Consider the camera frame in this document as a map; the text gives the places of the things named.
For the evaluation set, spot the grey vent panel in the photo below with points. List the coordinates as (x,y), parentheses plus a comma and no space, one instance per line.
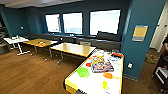
(85,43)

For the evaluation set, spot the cream top table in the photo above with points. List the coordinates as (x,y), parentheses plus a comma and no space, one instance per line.
(73,49)

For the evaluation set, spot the white bowl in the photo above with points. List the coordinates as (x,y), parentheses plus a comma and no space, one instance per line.
(100,52)

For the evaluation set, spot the red game box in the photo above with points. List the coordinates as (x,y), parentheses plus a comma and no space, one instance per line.
(97,58)

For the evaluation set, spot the flat red disc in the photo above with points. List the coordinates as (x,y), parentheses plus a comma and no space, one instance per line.
(88,64)

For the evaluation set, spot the dark window bench sofa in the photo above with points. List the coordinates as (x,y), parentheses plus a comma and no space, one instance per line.
(66,38)

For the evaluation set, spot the green bowl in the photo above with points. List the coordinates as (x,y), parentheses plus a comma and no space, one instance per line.
(82,72)

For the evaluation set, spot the colourful picture book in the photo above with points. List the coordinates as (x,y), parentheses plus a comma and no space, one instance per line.
(102,65)

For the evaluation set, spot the bright window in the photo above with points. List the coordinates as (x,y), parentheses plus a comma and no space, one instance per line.
(53,23)
(72,23)
(105,21)

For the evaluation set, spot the dark sofa backrest cushion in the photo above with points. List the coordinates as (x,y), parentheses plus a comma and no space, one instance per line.
(109,36)

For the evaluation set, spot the red and black item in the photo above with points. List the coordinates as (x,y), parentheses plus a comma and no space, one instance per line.
(117,54)

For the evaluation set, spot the small orange item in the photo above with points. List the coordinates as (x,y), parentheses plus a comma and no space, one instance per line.
(107,75)

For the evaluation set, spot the small orange toy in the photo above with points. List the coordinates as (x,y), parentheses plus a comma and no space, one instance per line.
(41,42)

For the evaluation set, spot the yellow wooden table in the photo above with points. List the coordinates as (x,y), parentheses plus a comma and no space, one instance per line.
(36,43)

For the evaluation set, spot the small white table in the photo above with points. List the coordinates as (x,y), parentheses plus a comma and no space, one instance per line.
(15,40)

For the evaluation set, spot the dark trash can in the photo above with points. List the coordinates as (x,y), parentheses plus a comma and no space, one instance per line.
(4,49)

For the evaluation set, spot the black wheeled cart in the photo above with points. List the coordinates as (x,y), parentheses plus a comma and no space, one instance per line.
(161,71)

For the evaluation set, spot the man in black shirt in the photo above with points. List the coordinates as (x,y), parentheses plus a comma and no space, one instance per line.
(165,43)

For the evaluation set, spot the white wall outlet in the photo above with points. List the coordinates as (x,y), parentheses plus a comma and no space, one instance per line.
(130,65)

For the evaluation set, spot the yellow wall sign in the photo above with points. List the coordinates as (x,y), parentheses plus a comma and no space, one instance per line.
(140,32)

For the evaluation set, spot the small white wall plate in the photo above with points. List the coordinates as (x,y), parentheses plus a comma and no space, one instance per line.
(22,28)

